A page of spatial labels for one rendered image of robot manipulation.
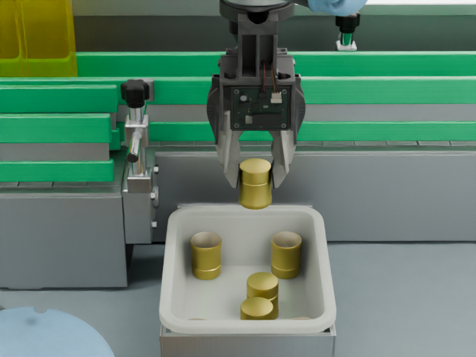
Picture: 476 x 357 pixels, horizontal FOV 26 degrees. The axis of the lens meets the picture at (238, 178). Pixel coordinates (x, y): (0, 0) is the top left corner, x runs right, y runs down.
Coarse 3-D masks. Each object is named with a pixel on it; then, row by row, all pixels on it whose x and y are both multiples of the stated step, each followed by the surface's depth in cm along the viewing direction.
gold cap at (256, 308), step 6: (246, 300) 106; (252, 300) 106; (258, 300) 106; (264, 300) 106; (240, 306) 106; (246, 306) 106; (252, 306) 106; (258, 306) 106; (264, 306) 106; (270, 306) 106; (240, 312) 106; (246, 312) 105; (252, 312) 105; (258, 312) 105; (264, 312) 105; (270, 312) 105; (240, 318) 106; (246, 318) 105; (252, 318) 104; (258, 318) 104; (264, 318) 105; (270, 318) 105
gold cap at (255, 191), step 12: (240, 168) 108; (252, 168) 107; (264, 168) 107; (240, 180) 108; (252, 180) 107; (264, 180) 107; (240, 192) 109; (252, 192) 108; (264, 192) 108; (240, 204) 109; (252, 204) 108; (264, 204) 109
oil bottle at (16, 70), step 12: (0, 0) 115; (12, 0) 115; (0, 12) 115; (12, 12) 116; (0, 24) 116; (12, 24) 116; (0, 36) 117; (12, 36) 117; (0, 48) 117; (12, 48) 118; (0, 60) 118; (12, 60) 118; (0, 72) 119; (12, 72) 119
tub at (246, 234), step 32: (192, 224) 117; (224, 224) 118; (256, 224) 118; (288, 224) 118; (320, 224) 114; (224, 256) 119; (256, 256) 119; (320, 256) 109; (192, 288) 116; (224, 288) 116; (288, 288) 116; (320, 288) 105; (160, 320) 101; (192, 320) 99; (224, 320) 99; (256, 320) 99; (288, 320) 99; (320, 320) 99
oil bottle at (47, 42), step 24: (24, 0) 115; (48, 0) 115; (24, 24) 116; (48, 24) 116; (72, 24) 120; (24, 48) 118; (48, 48) 118; (72, 48) 120; (24, 72) 119; (48, 72) 119; (72, 72) 120
